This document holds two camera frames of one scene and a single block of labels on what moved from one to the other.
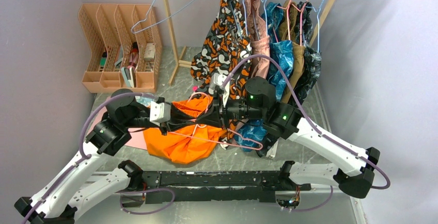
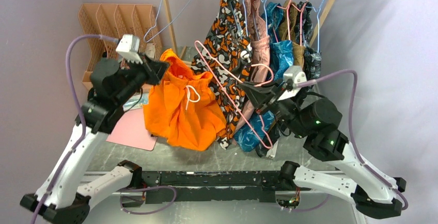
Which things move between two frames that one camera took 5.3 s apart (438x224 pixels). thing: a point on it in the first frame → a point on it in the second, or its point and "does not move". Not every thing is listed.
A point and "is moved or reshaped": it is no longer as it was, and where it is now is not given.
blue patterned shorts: (251, 137) does not move
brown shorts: (290, 31) does not move
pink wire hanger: (259, 146) → (261, 83)
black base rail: (215, 186) does not move
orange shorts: (191, 134) is moved or reshaped
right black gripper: (212, 116) → (261, 95)
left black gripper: (171, 125) → (155, 70)
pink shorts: (256, 29) does not move
